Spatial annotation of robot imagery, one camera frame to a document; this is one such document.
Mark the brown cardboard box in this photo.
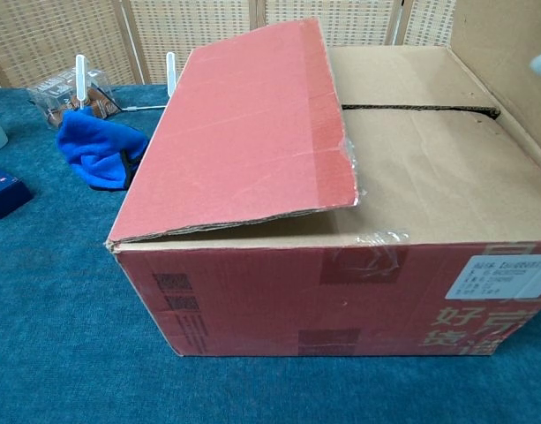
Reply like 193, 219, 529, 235
105, 0, 541, 359

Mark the dark blue printed box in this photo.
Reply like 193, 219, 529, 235
0, 162, 35, 220

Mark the blue fleece cloth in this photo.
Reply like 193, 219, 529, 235
56, 110, 150, 192

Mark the clear bag of nuts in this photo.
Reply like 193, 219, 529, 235
26, 68, 121, 130

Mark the woven bamboo folding screen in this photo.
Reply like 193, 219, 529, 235
0, 0, 459, 89

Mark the teal blue table cover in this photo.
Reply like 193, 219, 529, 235
0, 83, 541, 424

